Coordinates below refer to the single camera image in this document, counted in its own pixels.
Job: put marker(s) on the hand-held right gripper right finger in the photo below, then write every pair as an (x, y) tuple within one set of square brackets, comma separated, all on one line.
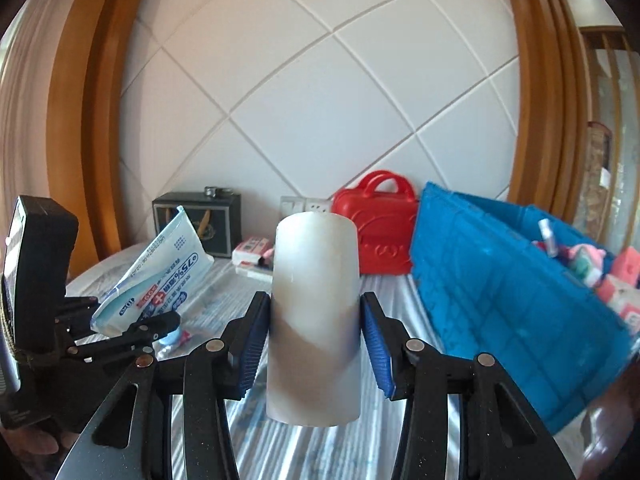
[(376, 345)]

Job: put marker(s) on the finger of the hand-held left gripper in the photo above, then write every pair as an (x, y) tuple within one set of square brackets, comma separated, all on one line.
[(77, 312), (150, 330)]

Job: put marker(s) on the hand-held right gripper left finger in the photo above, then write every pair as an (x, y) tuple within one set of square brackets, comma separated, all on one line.
[(252, 340)]

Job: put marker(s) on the white blue wipes packet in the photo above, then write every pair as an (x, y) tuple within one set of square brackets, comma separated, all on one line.
[(160, 270)]

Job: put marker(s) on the white cylindrical bottle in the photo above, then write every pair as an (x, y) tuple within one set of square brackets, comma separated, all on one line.
[(315, 310)]

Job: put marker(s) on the blue plastic storage crate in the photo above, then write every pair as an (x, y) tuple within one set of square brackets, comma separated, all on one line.
[(490, 300)]

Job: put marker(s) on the grey striped desktop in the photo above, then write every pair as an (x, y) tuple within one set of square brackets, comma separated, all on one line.
[(390, 300)]

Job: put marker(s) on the person's left hand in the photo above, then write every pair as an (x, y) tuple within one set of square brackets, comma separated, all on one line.
[(35, 442)]

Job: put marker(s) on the small red white packet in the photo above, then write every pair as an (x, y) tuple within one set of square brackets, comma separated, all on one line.
[(175, 337)]

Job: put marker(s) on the white flat box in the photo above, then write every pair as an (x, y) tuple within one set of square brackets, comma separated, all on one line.
[(252, 271)]

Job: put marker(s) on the pink white small box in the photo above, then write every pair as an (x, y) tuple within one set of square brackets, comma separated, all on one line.
[(252, 249)]

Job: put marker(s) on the red plastic carry case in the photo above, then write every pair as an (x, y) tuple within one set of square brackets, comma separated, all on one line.
[(380, 240)]

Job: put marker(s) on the black gift box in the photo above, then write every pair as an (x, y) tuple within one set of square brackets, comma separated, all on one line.
[(220, 230)]

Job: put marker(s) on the white tube with pink cap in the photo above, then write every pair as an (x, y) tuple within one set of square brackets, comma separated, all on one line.
[(549, 237)]

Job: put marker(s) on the pink sponge block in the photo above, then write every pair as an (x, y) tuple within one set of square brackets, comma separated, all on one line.
[(627, 266)]

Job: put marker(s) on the patterned rolled carpet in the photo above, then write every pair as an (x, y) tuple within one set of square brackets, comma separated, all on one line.
[(597, 175)]

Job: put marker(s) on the wooden slat partition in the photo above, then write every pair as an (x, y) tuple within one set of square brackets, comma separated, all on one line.
[(540, 85)]

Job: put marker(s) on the frosted patterned glass panel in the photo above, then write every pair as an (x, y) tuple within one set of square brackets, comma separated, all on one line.
[(625, 135)]

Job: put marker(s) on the white wall switch socket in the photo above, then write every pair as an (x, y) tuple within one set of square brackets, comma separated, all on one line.
[(305, 205)]

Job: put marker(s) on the wooden wall trim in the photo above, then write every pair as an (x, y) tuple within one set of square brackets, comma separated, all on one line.
[(95, 110)]

